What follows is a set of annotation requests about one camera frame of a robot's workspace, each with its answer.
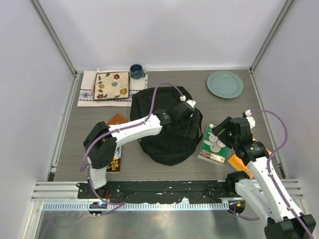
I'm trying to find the black student backpack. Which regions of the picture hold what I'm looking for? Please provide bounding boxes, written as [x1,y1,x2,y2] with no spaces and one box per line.
[139,86,203,166]

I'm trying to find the colourful treehouse paperback book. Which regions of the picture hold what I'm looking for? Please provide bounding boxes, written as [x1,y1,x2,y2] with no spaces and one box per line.
[106,146,122,173]

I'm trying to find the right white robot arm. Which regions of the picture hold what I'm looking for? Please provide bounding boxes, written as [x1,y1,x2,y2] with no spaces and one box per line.
[212,117,316,239]

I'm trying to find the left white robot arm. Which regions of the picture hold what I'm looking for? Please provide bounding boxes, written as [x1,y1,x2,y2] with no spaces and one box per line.
[84,100,196,199]

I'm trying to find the green coin book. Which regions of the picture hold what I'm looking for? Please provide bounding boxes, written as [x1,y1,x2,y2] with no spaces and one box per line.
[197,122,229,165]

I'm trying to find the orange paperback book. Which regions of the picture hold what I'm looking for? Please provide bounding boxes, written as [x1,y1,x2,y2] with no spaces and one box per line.
[226,139,271,182]

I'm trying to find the light teal round plate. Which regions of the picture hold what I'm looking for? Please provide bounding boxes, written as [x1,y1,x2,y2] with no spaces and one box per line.
[206,70,244,99]

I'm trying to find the dark blue ceramic cup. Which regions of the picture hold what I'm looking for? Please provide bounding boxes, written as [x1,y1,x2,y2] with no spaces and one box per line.
[130,64,146,80]

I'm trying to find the brown leather wallet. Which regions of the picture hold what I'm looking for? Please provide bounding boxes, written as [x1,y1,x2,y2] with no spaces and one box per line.
[107,114,128,125]

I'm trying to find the floral square ceramic plate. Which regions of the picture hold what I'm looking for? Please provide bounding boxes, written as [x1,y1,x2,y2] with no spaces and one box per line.
[94,72,130,101]

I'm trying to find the white patterned cloth mat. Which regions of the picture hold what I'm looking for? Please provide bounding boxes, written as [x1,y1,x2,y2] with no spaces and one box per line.
[77,70,148,107]

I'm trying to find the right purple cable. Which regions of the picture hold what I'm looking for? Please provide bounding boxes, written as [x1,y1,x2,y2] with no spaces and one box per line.
[228,108,312,239]

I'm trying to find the purple cable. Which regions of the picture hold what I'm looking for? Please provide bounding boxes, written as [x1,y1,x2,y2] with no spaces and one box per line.
[79,82,186,216]
[228,108,312,239]

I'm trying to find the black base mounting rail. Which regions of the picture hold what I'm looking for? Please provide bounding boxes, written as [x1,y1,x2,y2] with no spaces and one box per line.
[77,180,246,204]

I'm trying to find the white slotted cable duct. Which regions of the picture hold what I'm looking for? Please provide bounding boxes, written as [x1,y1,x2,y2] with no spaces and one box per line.
[42,200,229,211]

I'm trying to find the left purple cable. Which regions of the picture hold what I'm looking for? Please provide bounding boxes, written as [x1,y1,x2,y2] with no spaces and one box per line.
[79,82,186,216]

